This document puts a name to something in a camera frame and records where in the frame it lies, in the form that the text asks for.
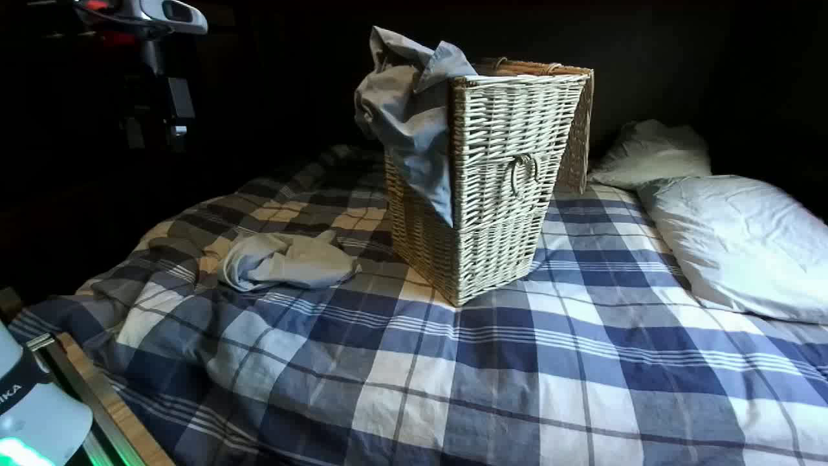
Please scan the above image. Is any large white pillow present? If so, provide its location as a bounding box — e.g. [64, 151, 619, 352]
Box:
[640, 173, 828, 327]

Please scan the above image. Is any woven wicker laundry basket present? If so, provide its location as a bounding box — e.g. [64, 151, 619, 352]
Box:
[380, 58, 597, 309]

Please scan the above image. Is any crumpled grey-blue cloth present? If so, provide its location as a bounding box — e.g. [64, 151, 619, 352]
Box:
[221, 227, 362, 296]

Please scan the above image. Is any grey-blue cloth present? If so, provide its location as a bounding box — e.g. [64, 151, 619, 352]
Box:
[221, 227, 362, 296]
[353, 24, 482, 227]

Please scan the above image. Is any blue plaid duvet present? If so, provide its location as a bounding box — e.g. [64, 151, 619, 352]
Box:
[9, 141, 828, 466]

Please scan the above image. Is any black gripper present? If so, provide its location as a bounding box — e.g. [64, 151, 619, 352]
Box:
[119, 75, 203, 155]

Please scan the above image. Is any small grey-green pillow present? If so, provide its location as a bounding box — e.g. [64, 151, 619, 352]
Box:
[587, 117, 714, 192]

